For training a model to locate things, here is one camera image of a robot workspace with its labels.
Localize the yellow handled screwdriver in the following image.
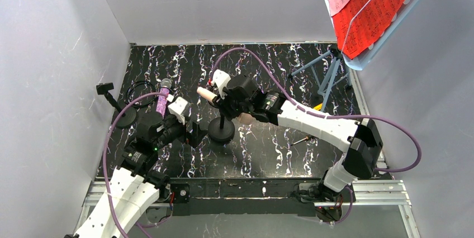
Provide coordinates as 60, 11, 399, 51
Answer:
313, 103, 323, 111

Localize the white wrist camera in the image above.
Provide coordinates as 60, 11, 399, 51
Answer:
210, 69, 231, 99
168, 97, 191, 125

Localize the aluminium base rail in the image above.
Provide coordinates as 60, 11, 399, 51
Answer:
83, 179, 413, 226

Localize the purple glitter microphone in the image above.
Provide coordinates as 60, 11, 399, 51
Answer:
155, 78, 173, 118

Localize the red sheet music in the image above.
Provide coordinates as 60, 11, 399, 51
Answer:
331, 0, 405, 60

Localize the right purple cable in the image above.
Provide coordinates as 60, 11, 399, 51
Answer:
209, 46, 423, 173

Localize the black yellow screwdriver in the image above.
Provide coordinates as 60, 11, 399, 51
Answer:
290, 135, 315, 146

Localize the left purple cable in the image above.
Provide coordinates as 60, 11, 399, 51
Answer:
103, 92, 175, 238

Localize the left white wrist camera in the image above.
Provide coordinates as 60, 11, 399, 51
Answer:
168, 97, 191, 125

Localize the coiled black cable left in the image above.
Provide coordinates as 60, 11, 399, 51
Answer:
125, 80, 158, 110

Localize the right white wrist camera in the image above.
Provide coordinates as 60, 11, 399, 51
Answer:
210, 69, 231, 99

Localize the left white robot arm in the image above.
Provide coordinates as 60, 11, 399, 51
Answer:
71, 113, 208, 237

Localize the light blue music stand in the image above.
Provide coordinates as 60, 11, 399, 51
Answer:
288, 0, 419, 111

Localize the black round mic stand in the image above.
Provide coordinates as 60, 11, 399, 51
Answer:
208, 112, 235, 144
96, 83, 138, 129

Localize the beige pink microphone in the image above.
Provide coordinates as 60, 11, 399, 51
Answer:
196, 87, 255, 125

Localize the purple cable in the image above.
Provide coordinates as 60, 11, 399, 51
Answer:
209, 46, 423, 173
103, 92, 175, 238

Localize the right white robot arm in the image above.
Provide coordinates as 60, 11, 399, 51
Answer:
210, 70, 382, 193

